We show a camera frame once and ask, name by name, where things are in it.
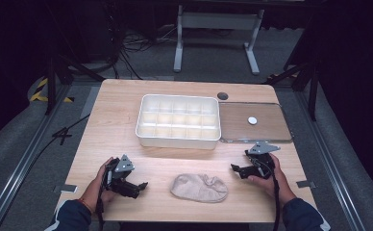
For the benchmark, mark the person's right hand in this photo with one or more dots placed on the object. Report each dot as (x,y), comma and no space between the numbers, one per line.
(277,183)

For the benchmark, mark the clear plastic box lid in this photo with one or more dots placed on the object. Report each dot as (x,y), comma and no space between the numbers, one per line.
(255,123)

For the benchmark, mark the white metal desk frame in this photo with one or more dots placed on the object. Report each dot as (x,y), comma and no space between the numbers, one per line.
(218,20)

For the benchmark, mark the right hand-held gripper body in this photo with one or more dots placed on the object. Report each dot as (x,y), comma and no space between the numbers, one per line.
(261,165)

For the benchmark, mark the yellow black hazard tape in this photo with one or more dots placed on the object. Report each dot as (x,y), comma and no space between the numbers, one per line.
(37,94)

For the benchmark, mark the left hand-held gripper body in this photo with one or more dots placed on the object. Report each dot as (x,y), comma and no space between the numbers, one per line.
(119,179)

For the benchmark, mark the beige sock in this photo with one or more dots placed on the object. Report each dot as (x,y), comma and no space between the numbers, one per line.
(199,188)

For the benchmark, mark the white compartment storage box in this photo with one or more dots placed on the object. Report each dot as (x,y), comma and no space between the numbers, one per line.
(179,121)

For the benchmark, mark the person's left hand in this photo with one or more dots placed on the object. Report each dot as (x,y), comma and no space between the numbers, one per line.
(98,189)

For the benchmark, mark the black metal stand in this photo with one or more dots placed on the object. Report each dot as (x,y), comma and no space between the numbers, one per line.
(304,73)
(62,67)

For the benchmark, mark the grey tape piece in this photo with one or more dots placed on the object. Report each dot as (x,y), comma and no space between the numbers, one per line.
(305,184)
(65,188)

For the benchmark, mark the dark round table grommet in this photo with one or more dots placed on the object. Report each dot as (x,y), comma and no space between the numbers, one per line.
(222,96)

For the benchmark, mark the aluminium floor rail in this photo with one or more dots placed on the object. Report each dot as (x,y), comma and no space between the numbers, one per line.
(24,160)
(328,160)

